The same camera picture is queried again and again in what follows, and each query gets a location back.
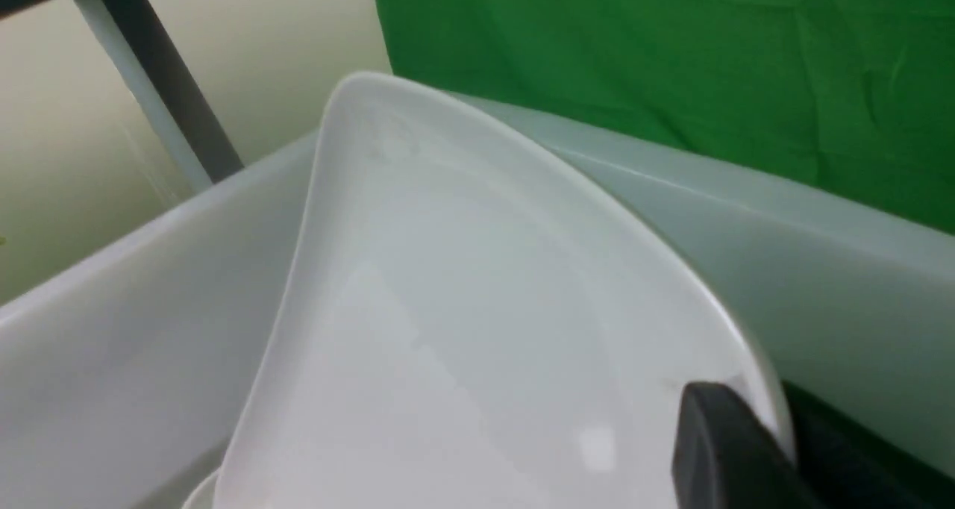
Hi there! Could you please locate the large white plastic tub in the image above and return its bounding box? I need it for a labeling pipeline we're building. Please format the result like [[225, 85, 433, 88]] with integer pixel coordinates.
[[1, 97, 954, 508]]

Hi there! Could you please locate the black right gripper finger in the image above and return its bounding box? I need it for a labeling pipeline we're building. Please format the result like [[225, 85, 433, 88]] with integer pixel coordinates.
[[671, 382, 824, 508]]

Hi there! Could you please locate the large white rectangular plate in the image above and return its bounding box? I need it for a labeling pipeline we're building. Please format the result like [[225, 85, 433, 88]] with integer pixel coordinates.
[[213, 72, 797, 508]]

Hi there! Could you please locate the green backdrop cloth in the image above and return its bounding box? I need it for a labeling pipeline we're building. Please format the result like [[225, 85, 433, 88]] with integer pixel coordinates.
[[375, 0, 954, 233]]

